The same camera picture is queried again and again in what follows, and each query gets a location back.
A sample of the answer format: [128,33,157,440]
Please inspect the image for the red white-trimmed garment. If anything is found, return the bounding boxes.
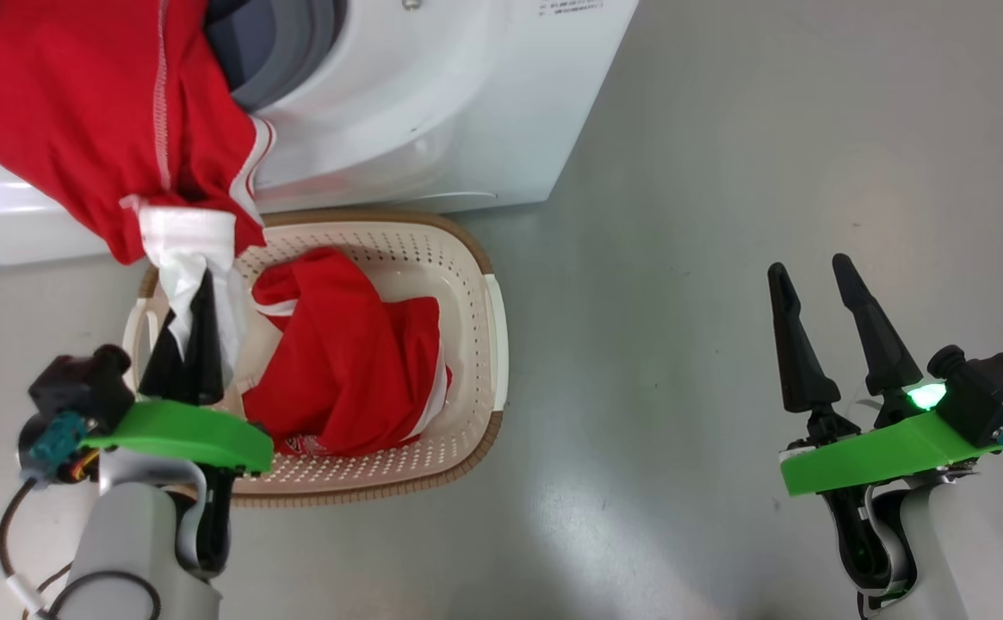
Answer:
[0,0,276,393]

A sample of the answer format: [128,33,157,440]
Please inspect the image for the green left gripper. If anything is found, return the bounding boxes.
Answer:
[79,269,276,476]

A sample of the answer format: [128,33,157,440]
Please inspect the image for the cream basket brown rim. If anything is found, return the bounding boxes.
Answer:
[122,208,511,507]

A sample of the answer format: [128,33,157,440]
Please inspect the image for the red garment white straps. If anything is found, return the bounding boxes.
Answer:
[241,246,453,457]

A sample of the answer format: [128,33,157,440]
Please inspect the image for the teal left camera connector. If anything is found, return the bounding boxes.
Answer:
[19,412,90,483]

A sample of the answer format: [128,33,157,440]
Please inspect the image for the grey rubber door gasket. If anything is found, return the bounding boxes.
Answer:
[206,0,349,113]

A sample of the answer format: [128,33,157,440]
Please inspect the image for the white front-load washing machine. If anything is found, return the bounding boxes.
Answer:
[0,0,640,272]

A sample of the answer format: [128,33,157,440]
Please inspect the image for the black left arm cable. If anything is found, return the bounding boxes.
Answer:
[0,478,71,620]

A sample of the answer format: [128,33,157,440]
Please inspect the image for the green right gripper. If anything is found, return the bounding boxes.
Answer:
[768,253,1003,498]

